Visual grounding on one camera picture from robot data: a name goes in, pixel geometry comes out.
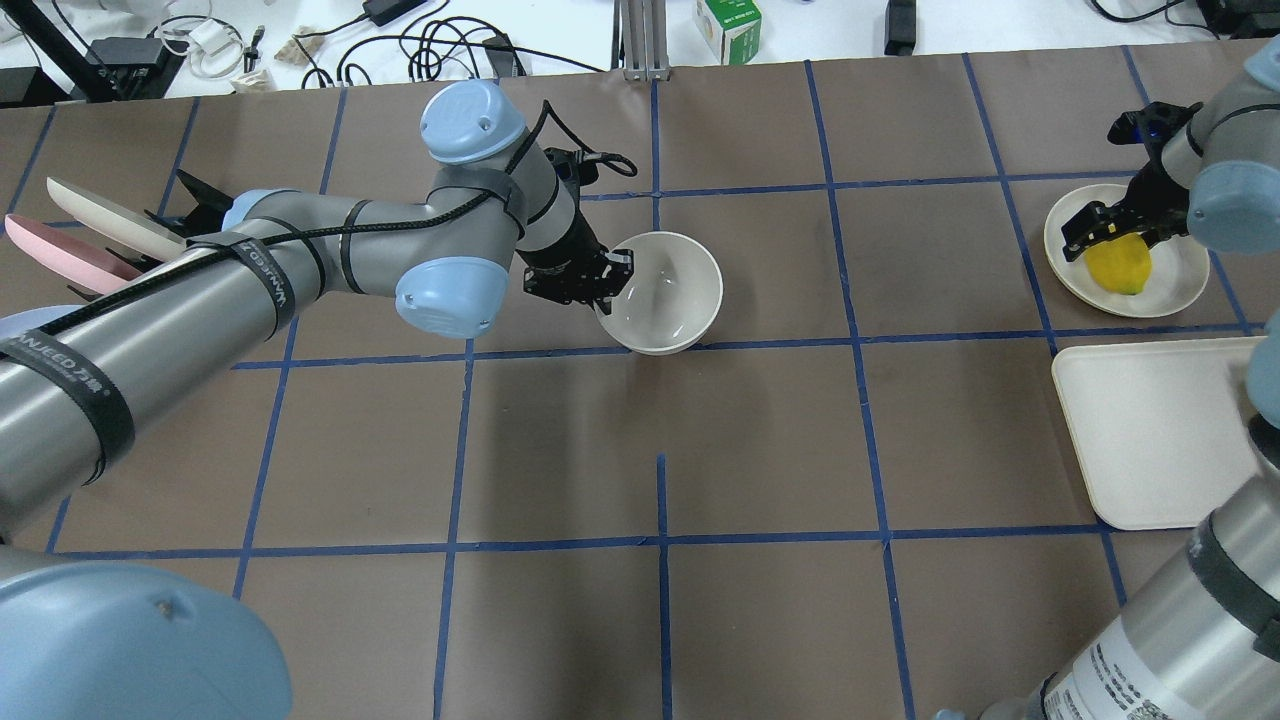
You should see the black dish rack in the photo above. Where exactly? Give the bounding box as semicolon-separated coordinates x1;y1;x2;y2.
143;169;234;252

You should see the cream plate in rack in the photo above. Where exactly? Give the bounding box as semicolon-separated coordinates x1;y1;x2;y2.
45;176;187;263

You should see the light blue plate in rack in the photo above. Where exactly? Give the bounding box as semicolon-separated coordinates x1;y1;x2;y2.
0;304;83;341

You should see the cream round plate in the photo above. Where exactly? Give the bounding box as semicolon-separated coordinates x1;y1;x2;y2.
1043;183;1211;319

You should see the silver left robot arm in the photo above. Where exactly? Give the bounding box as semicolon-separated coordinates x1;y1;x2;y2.
1;79;636;719

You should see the cream ceramic bowl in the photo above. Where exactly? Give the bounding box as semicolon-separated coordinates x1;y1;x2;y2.
595;231;724;356

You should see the yellow lemon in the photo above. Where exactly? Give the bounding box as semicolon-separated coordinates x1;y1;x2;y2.
1083;233;1153;296

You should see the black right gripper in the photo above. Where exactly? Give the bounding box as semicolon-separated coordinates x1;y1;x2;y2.
1061;101;1204;263

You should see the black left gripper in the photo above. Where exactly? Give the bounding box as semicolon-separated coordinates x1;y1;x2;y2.
520;215;635;305

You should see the pink plate in rack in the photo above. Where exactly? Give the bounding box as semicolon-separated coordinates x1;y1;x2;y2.
4;214;142;295

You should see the aluminium frame post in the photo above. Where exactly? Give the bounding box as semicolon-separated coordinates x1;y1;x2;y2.
611;1;669;82

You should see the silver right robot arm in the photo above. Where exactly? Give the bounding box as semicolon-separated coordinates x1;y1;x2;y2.
983;38;1279;719

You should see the cream rectangular tray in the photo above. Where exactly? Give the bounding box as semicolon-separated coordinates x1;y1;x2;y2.
1051;337;1265;530

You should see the green white carton box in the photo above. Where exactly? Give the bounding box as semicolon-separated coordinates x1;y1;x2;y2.
692;1;763;65

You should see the black power adapter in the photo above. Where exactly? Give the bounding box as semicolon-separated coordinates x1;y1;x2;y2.
361;0;426;27

